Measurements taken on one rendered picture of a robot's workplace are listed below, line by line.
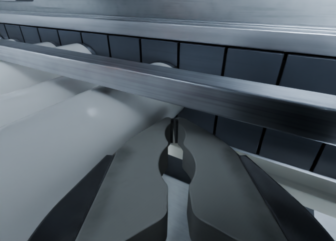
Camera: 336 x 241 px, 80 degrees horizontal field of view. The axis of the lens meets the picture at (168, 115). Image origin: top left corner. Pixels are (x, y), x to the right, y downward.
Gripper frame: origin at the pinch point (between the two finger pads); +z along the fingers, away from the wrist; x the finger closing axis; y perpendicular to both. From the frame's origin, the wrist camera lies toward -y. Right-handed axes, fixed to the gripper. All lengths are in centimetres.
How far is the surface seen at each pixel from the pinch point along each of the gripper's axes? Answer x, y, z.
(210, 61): 2.9, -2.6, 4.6
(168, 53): -0.3, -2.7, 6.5
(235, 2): 5.4, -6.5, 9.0
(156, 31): -1.3, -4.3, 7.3
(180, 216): 1.3, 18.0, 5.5
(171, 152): -0.1, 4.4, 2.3
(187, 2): 1.5, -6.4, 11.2
